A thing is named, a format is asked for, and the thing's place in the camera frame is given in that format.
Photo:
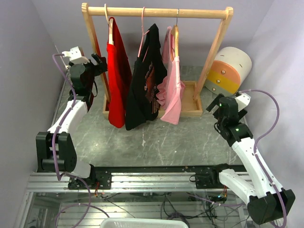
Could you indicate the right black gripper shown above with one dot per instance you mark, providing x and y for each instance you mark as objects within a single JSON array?
[{"x": 215, "y": 102}]

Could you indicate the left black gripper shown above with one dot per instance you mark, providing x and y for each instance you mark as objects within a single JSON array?
[{"x": 101, "y": 67}]

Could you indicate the red t shirt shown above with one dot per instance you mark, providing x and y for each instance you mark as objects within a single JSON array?
[{"x": 120, "y": 76}]

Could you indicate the light wooden hanger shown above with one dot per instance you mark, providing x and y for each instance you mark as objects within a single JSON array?
[{"x": 110, "y": 26}]

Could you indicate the black printed t shirt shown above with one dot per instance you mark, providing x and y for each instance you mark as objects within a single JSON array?
[{"x": 149, "y": 71}]

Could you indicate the pink wire hanger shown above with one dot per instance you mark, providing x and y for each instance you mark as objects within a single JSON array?
[{"x": 143, "y": 32}]

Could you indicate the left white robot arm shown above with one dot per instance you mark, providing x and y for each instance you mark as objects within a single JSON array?
[{"x": 55, "y": 150}]

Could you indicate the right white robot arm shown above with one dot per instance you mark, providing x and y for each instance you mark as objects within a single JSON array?
[{"x": 265, "y": 197}]

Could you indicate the pink t shirt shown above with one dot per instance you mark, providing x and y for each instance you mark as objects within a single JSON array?
[{"x": 171, "y": 89}]

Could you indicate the wooden hanger metal hook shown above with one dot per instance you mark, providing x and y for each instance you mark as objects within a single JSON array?
[{"x": 175, "y": 33}]

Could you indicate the wooden clothes rack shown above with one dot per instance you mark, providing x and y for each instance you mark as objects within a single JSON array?
[{"x": 191, "y": 105}]

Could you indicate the round pastel drawer cabinet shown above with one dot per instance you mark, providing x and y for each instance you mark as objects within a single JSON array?
[{"x": 229, "y": 69}]

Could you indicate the white plastic basket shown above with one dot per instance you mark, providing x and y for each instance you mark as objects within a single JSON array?
[{"x": 141, "y": 223}]

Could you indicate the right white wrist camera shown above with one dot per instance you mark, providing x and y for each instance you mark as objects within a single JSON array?
[{"x": 243, "y": 101}]

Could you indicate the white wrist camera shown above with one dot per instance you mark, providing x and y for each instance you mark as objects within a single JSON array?
[
  {"x": 243, "y": 101},
  {"x": 74, "y": 55}
]

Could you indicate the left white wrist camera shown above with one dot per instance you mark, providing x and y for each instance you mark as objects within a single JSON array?
[{"x": 74, "y": 55}]

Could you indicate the aluminium mounting rail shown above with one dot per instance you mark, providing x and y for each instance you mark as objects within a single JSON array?
[{"x": 122, "y": 182}]

